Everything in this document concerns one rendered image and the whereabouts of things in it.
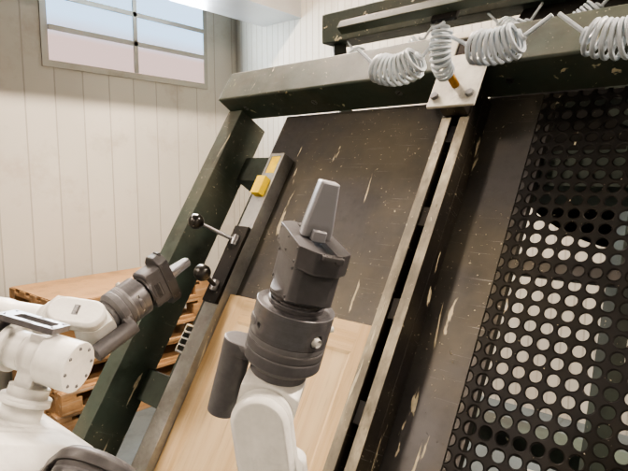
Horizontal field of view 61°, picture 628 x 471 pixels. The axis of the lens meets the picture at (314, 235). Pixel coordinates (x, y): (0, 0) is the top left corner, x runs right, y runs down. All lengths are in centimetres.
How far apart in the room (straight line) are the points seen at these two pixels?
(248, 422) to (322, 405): 45
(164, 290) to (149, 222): 375
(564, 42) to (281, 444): 84
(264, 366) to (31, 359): 32
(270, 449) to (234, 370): 9
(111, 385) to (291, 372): 92
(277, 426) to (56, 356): 31
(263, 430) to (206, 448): 61
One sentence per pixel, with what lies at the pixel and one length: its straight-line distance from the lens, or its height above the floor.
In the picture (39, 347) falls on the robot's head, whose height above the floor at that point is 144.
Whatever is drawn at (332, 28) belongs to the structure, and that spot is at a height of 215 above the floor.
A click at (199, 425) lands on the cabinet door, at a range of 123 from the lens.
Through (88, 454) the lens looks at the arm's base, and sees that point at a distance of 61.
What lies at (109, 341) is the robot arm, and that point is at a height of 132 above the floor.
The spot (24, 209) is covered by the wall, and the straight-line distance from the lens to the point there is 448.
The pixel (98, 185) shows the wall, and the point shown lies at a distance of 472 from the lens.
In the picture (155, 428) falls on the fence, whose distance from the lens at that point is 129.
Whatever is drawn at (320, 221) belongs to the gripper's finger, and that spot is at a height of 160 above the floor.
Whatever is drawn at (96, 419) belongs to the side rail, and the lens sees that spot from 147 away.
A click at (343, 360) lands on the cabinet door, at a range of 104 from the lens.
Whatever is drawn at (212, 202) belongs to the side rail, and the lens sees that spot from 154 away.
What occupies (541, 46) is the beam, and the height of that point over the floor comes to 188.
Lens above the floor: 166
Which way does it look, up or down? 7 degrees down
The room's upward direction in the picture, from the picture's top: straight up
